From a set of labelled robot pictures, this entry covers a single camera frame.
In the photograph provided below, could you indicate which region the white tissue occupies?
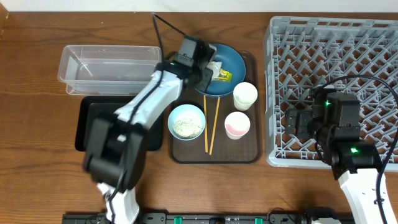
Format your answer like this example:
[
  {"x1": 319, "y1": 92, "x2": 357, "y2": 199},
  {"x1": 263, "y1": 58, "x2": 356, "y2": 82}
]
[{"x1": 206, "y1": 62, "x2": 222, "y2": 80}]

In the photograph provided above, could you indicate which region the yellow green snack wrapper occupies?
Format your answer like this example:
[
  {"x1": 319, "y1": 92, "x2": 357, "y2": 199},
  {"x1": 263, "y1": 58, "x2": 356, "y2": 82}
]
[{"x1": 213, "y1": 68, "x2": 233, "y2": 82}]

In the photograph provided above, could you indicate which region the white cup green inside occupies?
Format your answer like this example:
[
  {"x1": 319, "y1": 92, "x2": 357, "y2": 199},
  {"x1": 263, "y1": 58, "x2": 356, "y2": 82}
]
[{"x1": 233, "y1": 82, "x2": 258, "y2": 111}]

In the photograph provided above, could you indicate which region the white cup pink inside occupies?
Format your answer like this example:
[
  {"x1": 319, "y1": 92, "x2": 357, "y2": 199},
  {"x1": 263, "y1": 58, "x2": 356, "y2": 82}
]
[{"x1": 224, "y1": 111, "x2": 251, "y2": 140}]

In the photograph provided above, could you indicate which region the light blue bowl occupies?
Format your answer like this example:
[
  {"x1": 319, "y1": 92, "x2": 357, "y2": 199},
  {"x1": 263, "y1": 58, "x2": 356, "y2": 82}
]
[{"x1": 167, "y1": 104, "x2": 206, "y2": 141}]

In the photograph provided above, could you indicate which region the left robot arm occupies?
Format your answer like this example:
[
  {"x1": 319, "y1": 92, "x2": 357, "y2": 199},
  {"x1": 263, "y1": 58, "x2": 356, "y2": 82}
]
[{"x1": 83, "y1": 36, "x2": 217, "y2": 223}]

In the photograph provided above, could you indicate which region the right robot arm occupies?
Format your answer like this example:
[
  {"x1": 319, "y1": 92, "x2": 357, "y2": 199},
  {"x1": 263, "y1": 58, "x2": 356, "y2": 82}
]
[{"x1": 285, "y1": 90, "x2": 397, "y2": 223}]

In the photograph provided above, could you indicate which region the grey plastic dishwasher rack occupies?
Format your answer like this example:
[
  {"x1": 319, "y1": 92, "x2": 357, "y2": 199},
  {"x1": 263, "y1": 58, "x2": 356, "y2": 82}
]
[{"x1": 263, "y1": 16, "x2": 397, "y2": 172}]

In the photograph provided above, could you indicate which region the clear plastic waste bin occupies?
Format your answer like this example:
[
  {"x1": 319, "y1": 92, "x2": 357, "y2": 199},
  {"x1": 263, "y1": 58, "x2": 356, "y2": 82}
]
[{"x1": 58, "y1": 45, "x2": 161, "y2": 95}]

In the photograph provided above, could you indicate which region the dark blue plate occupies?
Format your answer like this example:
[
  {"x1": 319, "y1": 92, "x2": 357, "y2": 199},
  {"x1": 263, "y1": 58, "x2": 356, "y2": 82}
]
[{"x1": 196, "y1": 44, "x2": 246, "y2": 97}]

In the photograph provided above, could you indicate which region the brown serving tray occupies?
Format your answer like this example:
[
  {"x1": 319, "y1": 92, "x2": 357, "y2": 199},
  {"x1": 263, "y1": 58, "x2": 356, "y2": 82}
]
[{"x1": 169, "y1": 51, "x2": 262, "y2": 164}]

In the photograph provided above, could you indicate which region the left wooden chopstick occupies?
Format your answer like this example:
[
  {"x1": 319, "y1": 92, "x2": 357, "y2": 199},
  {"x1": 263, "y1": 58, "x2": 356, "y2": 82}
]
[{"x1": 203, "y1": 95, "x2": 208, "y2": 153}]

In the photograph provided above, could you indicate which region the wooden chopstick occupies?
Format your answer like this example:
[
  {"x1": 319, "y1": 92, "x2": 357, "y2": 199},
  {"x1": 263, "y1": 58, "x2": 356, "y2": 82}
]
[
  {"x1": 203, "y1": 95, "x2": 208, "y2": 153},
  {"x1": 209, "y1": 97, "x2": 221, "y2": 155}
]

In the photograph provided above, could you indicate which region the right wooden chopstick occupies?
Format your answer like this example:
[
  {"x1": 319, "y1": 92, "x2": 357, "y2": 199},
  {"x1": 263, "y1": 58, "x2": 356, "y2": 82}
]
[{"x1": 209, "y1": 97, "x2": 221, "y2": 155}]

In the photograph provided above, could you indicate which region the black plastic tray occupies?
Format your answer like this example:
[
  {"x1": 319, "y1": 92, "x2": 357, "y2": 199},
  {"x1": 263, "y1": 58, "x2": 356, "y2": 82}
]
[{"x1": 75, "y1": 95, "x2": 164, "y2": 152}]

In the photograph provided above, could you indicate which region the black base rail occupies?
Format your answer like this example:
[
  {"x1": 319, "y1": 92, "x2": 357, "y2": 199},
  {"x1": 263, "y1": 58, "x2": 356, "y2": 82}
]
[{"x1": 61, "y1": 212, "x2": 355, "y2": 224}]

